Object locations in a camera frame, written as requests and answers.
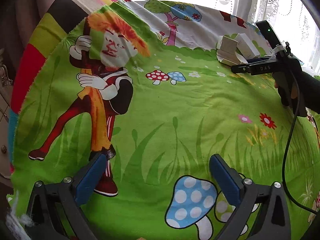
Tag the tall white box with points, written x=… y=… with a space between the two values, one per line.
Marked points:
x=246 y=47

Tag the brown curtain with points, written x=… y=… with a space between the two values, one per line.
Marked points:
x=19 y=19

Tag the right hand black glove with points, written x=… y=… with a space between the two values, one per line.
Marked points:
x=296 y=87

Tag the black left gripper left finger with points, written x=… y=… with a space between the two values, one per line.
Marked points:
x=71 y=193

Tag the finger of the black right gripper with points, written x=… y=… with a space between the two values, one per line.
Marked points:
x=241 y=68
x=258 y=59

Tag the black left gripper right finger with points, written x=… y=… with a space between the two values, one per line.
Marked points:
x=272 y=220

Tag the cream carved cabinet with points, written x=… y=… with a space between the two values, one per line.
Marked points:
x=6 y=82

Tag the white open flap box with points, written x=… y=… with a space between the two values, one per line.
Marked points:
x=226 y=52

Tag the green cartoon tablecloth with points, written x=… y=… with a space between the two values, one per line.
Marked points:
x=143 y=78

